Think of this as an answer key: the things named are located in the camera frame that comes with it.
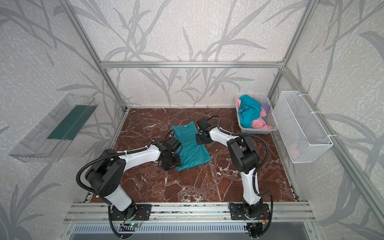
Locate teal printed t-shirt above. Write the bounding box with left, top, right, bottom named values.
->
left=171, top=122, right=211, bottom=172

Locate white plastic laundry basket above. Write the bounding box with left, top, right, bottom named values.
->
left=235, top=94, right=278, bottom=135

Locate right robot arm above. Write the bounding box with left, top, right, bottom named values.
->
left=196, top=118, right=263, bottom=219

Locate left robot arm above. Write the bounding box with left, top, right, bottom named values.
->
left=76, top=137, right=183, bottom=213

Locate teal t-shirt in basket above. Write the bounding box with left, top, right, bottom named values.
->
left=238, top=95, right=262, bottom=129

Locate pink t-shirt in basket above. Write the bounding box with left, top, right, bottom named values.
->
left=237, top=98, right=272, bottom=130

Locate purple t-shirt in basket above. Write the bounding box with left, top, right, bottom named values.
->
left=261, top=103, right=271, bottom=114

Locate green circuit board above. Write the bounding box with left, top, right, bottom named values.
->
left=121, top=222, right=143, bottom=229

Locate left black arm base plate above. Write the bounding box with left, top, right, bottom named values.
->
left=109, top=204, right=152, bottom=221

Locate slotted white cable duct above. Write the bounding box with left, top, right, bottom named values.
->
left=72, top=223, right=246, bottom=234

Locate right black corrugated cable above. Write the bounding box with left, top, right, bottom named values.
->
left=205, top=115, right=274, bottom=232

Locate black corrugated cable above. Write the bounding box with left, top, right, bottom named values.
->
left=75, top=128, right=176, bottom=196
left=205, top=115, right=274, bottom=232

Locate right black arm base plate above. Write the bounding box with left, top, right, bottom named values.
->
left=228, top=202, right=270, bottom=221

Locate pink item in wire basket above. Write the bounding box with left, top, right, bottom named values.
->
left=288, top=143, right=300, bottom=160

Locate aluminium frame crossbar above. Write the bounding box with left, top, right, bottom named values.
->
left=100, top=61, right=283, bottom=69

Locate left black corrugated cable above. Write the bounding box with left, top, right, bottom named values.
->
left=75, top=128, right=176, bottom=196

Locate white wire mesh basket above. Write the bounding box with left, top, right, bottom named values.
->
left=272, top=91, right=334, bottom=164

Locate aluminium front rail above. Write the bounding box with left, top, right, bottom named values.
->
left=64, top=202, right=316, bottom=224

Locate clear plastic wall tray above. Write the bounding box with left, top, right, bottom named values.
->
left=9, top=94, right=98, bottom=163

